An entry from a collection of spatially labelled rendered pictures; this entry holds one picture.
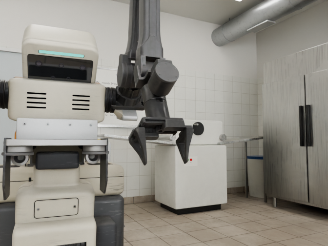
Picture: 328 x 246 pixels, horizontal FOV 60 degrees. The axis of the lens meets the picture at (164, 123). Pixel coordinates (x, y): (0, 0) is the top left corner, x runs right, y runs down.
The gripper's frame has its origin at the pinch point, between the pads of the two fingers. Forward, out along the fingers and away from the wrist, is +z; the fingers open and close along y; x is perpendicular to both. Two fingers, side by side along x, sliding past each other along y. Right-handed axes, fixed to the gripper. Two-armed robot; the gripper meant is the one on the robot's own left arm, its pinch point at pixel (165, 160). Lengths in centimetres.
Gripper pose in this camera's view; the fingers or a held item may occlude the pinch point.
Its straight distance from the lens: 63.7
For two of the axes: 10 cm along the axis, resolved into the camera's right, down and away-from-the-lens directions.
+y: 9.3, 0.2, 3.8
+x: -3.4, 4.9, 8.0
